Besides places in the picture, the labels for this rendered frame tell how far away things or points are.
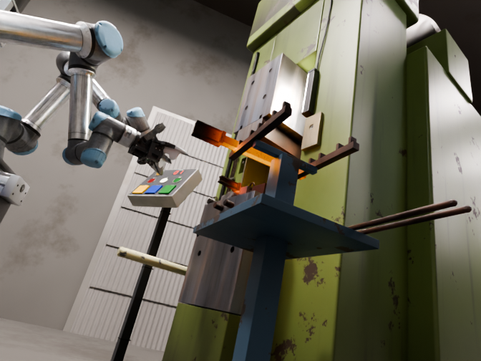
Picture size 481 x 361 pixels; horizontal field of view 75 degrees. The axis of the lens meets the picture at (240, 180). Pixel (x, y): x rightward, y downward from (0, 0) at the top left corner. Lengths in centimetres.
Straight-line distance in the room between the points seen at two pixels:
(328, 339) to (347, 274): 21
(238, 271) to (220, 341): 22
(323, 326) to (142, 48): 454
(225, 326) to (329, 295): 35
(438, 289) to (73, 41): 155
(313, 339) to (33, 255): 329
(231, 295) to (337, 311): 34
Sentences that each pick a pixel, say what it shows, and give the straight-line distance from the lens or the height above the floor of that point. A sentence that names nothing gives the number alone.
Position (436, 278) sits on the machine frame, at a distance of 145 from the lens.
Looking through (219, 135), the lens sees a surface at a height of 94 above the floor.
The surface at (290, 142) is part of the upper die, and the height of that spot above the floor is 133.
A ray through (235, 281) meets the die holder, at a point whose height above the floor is 57.
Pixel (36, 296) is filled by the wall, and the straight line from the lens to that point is 392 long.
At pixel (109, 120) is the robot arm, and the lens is 122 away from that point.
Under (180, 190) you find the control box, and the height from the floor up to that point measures 101.
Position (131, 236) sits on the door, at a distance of 383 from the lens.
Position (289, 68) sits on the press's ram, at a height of 170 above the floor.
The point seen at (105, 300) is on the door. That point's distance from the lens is 378.
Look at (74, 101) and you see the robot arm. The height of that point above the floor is 104.
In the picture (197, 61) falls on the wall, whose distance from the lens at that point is 510.
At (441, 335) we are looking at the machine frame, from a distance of 143.
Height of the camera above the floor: 45
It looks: 24 degrees up
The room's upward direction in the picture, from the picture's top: 13 degrees clockwise
